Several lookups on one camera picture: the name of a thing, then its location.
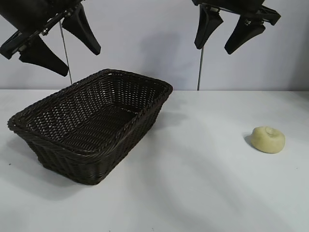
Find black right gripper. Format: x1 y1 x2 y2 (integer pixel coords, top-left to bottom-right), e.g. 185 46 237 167
192 0 282 55

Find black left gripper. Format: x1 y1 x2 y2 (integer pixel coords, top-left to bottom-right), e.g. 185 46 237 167
0 0 101 77

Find dark brown woven basket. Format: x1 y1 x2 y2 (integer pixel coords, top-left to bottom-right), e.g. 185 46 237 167
7 68 173 187

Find pale yellow egg yolk pastry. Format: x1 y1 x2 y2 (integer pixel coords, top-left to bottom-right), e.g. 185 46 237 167
250 125 286 153

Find thin metal rod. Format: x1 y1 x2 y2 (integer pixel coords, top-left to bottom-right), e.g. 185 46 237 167
197 47 205 91
59 24 72 85

